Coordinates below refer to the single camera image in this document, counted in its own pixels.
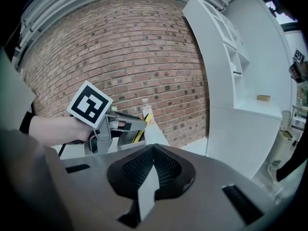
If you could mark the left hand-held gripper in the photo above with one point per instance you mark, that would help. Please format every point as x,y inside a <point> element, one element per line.
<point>89,102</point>

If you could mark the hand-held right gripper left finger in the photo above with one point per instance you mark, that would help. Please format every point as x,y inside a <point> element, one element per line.
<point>96,189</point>

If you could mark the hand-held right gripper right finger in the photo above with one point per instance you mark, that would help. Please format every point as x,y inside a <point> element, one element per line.
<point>211,201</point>

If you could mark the yellow and black knife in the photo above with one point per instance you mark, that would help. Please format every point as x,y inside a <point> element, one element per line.
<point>148,119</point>

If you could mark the person's left forearm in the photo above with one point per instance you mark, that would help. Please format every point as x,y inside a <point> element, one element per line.
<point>57,129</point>

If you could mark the small wooden box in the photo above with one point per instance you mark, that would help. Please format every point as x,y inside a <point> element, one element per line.
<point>263,98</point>

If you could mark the person's left hand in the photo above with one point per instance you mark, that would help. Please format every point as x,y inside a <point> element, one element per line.
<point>116,125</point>

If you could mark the potted white and blue flowers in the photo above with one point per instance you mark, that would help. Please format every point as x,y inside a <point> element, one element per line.
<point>114,108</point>

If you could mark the white shelf cabinet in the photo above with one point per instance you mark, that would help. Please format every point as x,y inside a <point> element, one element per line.
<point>240,129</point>

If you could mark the beige waste bin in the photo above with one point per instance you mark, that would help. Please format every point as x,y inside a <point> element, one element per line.
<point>286,133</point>

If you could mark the small black shelf item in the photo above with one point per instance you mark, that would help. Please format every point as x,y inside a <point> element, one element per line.
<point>237,73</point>

